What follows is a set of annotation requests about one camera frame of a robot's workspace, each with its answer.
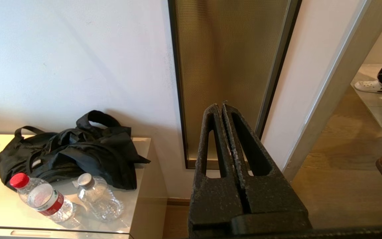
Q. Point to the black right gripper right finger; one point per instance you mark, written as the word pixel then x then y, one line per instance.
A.
pixel 277 196

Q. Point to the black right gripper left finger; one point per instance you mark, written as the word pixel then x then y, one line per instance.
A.
pixel 211 202

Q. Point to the cream cabinet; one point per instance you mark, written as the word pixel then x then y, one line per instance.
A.
pixel 144 205

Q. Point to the grey cap clear water bottle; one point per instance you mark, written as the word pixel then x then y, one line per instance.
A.
pixel 98 199

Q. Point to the black cloth bag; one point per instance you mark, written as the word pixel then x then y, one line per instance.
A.
pixel 78 152

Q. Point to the red cap water bottle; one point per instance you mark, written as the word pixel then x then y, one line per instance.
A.
pixel 45 199

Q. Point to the grey door frame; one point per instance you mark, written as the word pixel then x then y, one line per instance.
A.
pixel 343 73

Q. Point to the bronze glass panel black frame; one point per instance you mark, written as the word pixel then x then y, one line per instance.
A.
pixel 227 49

